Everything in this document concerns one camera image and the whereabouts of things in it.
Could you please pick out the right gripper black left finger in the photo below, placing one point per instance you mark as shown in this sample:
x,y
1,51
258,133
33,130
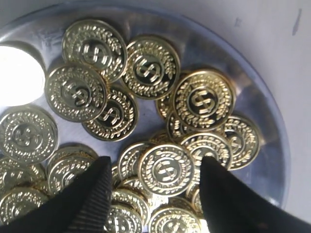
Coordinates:
x,y
82,207

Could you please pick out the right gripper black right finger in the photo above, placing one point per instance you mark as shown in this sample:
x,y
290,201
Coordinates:
x,y
230,206

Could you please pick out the gold coin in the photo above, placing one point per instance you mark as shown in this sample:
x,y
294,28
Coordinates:
x,y
97,44
28,134
118,119
204,99
208,144
20,201
67,163
244,138
76,92
174,220
166,169
153,67

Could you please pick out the round silver metal plate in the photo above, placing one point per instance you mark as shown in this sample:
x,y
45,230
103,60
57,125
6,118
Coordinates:
x,y
30,49

